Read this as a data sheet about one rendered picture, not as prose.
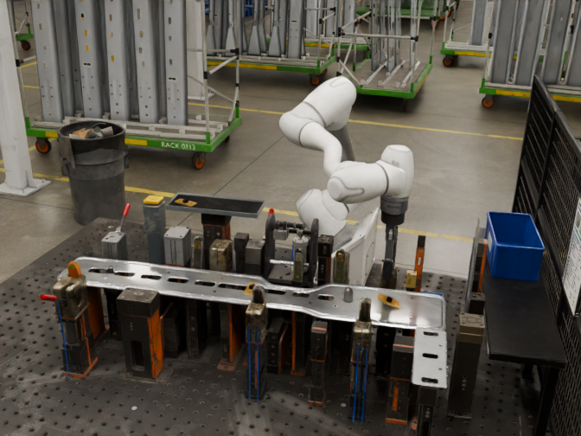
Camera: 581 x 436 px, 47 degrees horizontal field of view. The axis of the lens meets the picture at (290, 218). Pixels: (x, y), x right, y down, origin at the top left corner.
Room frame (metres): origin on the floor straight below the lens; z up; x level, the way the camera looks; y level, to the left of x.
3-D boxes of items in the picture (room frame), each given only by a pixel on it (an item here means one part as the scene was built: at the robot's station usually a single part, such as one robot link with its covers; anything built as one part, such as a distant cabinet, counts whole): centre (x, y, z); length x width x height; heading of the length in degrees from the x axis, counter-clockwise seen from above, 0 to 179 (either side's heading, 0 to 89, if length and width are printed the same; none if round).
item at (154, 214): (2.48, 0.55, 0.92); 0.08 x 0.08 x 0.44; 79
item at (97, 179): (4.84, 1.49, 0.36); 0.54 x 0.50 x 0.73; 162
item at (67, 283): (1.99, 0.74, 0.88); 0.15 x 0.11 x 0.36; 169
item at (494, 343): (2.08, -0.79, 1.02); 0.90 x 0.22 x 0.03; 169
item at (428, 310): (2.05, 0.15, 1.00); 1.38 x 0.22 x 0.02; 79
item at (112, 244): (2.33, 0.68, 0.88); 0.11 x 0.10 x 0.36; 169
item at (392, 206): (1.96, -0.33, 1.38); 0.09 x 0.09 x 0.06
